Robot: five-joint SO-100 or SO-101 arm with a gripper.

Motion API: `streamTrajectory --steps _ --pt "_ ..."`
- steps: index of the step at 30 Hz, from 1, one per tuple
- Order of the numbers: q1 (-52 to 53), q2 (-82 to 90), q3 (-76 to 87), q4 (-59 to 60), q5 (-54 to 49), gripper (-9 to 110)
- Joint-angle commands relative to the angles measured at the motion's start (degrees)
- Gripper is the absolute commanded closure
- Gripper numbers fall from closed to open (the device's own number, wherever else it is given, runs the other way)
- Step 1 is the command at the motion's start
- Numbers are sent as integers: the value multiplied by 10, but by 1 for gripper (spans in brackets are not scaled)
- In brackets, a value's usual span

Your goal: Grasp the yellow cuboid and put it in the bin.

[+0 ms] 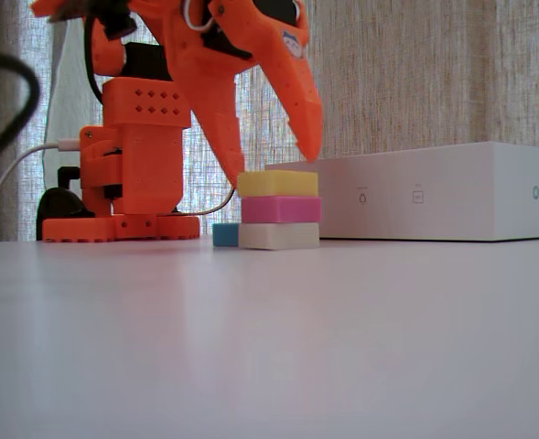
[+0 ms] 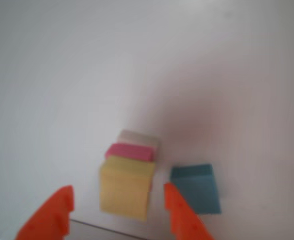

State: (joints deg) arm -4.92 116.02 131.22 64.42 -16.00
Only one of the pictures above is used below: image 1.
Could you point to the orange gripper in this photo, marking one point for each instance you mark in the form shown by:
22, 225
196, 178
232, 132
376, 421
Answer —
205, 75

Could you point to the yellow foam cuboid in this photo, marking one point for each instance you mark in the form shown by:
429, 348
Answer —
278, 184

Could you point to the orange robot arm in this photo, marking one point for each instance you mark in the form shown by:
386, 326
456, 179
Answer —
150, 107

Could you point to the orange robot base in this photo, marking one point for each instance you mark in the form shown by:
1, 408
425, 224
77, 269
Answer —
150, 174

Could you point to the pink foam cuboid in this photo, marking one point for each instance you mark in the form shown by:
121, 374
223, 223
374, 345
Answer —
280, 210

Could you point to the white foam cuboid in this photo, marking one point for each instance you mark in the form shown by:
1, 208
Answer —
278, 236

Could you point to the blue foam cuboid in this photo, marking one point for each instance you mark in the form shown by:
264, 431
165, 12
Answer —
225, 235

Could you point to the beige woven curtain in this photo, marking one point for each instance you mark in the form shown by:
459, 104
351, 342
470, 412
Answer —
411, 68

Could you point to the white hanging cloth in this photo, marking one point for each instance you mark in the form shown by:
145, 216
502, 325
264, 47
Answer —
67, 91

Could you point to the black table clamp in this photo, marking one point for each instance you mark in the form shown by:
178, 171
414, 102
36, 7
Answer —
58, 206

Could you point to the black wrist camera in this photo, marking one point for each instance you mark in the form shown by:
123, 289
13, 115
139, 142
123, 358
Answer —
113, 23

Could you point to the orange camera mount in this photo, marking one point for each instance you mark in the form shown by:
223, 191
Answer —
45, 7

